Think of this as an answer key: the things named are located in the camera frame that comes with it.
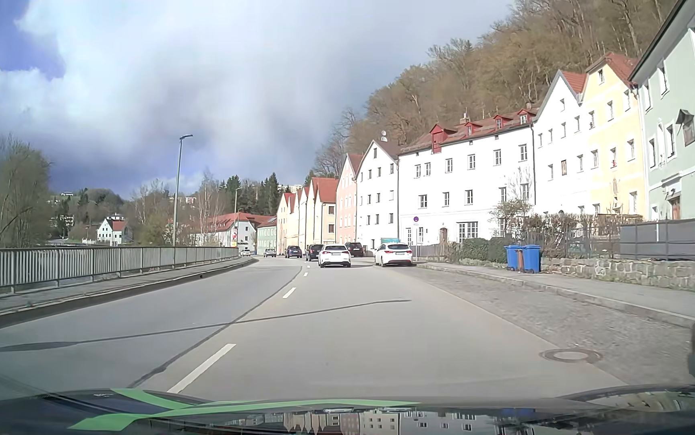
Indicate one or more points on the pink building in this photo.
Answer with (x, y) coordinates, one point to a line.
(346, 199)

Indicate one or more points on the white narrow gabled building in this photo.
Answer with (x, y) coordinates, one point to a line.
(377, 193)

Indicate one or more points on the row of gabled houses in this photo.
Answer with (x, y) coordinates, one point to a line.
(308, 214)

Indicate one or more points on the white car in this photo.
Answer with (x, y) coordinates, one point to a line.
(393, 254)
(334, 255)

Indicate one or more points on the dark blue car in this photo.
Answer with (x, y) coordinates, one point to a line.
(293, 251)

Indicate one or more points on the grey car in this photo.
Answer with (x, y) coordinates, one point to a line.
(270, 252)

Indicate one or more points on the trees behind houses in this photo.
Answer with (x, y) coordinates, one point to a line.
(250, 194)

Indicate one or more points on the grey asphalt road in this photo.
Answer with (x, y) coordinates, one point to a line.
(335, 326)

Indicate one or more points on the low building red roof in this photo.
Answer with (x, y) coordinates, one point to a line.
(232, 228)

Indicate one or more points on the long white building red dormers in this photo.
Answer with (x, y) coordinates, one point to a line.
(468, 181)

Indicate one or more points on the green hedge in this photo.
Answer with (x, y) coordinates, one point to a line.
(485, 249)

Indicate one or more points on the blue wheelie bin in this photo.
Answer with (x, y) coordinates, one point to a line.
(531, 258)
(511, 256)

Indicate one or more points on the car's own bonnet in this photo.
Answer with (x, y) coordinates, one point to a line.
(347, 417)

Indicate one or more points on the road markings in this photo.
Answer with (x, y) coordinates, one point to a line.
(202, 367)

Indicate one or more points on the wooded hillside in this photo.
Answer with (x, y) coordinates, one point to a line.
(504, 66)

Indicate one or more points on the bare bushes behind fence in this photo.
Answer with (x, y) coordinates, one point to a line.
(565, 232)

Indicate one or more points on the white house red roof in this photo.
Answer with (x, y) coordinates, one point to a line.
(113, 231)

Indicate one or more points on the grey pavement with kerb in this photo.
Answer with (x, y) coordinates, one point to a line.
(601, 291)

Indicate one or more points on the grey pavement beside railing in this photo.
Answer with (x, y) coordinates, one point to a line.
(81, 292)

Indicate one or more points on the pale yellow building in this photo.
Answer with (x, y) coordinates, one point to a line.
(616, 145)

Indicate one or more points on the grey metal railing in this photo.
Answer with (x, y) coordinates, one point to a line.
(51, 266)

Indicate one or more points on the grey panel fence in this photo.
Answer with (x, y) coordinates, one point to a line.
(679, 238)

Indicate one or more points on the bare trees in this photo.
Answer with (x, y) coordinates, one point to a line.
(15, 193)

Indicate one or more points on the round road sign on post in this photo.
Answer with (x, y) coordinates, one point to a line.
(415, 228)

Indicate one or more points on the tall grey lamp post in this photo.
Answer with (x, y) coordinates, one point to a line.
(176, 193)

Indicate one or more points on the stone wall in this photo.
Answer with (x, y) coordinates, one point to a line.
(643, 272)

